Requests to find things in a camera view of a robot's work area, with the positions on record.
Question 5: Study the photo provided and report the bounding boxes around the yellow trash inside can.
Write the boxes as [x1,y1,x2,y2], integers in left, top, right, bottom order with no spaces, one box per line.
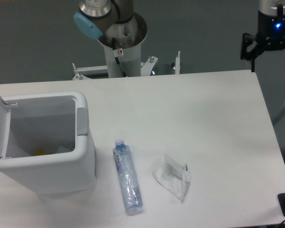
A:
[31,149,48,156]

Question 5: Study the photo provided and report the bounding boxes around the white plastic trash can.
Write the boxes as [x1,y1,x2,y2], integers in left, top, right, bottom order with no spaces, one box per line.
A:
[0,91,97,195]

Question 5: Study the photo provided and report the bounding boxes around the clear plastic water bottle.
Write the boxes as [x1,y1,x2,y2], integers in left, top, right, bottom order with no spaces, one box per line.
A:
[113,140,143,215]

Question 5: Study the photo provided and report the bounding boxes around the white plastic wrapper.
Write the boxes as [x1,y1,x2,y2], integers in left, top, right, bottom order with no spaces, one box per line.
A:
[152,154,191,203]

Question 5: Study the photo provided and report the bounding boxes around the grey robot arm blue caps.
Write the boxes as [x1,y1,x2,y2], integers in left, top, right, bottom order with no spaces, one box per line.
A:
[74,0,285,77]

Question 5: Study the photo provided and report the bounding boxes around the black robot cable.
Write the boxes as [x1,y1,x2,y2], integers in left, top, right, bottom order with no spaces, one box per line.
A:
[112,37,128,78]

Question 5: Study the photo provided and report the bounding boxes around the white metal base frame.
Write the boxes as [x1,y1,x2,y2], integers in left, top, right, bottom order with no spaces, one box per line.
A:
[72,50,182,80]

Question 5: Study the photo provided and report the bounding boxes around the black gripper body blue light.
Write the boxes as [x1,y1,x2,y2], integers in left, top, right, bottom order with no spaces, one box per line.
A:
[256,12,285,50]

